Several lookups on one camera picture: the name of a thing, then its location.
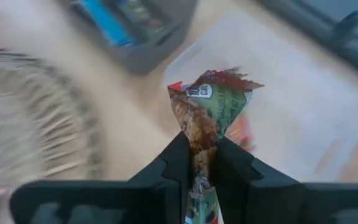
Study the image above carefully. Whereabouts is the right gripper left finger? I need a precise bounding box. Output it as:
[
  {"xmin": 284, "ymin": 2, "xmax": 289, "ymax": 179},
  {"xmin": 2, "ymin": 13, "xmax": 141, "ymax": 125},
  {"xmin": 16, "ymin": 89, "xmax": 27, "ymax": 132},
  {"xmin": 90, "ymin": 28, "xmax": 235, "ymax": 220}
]
[{"xmin": 9, "ymin": 132, "xmax": 195, "ymax": 224}]

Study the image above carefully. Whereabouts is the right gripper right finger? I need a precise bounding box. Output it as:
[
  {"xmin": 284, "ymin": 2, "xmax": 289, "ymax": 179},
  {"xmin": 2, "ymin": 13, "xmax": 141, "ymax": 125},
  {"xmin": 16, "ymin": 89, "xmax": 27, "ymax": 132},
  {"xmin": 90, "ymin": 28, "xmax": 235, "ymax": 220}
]
[{"xmin": 211, "ymin": 136, "xmax": 358, "ymax": 224}]

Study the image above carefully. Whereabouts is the red green granola bar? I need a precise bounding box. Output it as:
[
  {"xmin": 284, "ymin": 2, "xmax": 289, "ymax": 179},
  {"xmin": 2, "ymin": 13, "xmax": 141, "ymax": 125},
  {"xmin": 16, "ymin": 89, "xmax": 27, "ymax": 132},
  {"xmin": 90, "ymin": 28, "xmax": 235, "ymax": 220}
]
[
  {"xmin": 167, "ymin": 67, "xmax": 264, "ymax": 224},
  {"xmin": 225, "ymin": 113, "xmax": 256, "ymax": 152}
]

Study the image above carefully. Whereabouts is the clear plastic container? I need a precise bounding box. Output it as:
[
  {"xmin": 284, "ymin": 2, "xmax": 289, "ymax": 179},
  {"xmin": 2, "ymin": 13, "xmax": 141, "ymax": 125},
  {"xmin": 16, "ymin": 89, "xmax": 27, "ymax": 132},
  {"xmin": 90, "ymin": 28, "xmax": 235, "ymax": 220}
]
[{"xmin": 163, "ymin": 9, "xmax": 358, "ymax": 184}]

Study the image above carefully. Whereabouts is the dark grey plastic bin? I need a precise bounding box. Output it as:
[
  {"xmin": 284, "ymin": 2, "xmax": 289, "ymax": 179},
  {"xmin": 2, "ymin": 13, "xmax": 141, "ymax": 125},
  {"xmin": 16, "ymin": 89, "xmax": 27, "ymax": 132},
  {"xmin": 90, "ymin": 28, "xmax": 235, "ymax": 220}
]
[{"xmin": 68, "ymin": 0, "xmax": 198, "ymax": 75}]

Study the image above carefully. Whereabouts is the round woven wicker tray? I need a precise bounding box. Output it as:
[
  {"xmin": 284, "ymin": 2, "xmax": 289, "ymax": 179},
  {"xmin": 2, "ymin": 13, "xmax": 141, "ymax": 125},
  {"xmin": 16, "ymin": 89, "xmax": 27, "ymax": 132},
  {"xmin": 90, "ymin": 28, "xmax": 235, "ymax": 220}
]
[{"xmin": 0, "ymin": 45, "xmax": 105, "ymax": 190}]

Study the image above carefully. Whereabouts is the black aluminium table frame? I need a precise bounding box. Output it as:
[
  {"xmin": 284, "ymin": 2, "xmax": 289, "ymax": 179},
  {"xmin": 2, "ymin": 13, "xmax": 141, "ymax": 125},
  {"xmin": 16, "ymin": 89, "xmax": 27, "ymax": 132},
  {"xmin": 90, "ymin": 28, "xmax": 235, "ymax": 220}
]
[{"xmin": 253, "ymin": 0, "xmax": 358, "ymax": 83}]

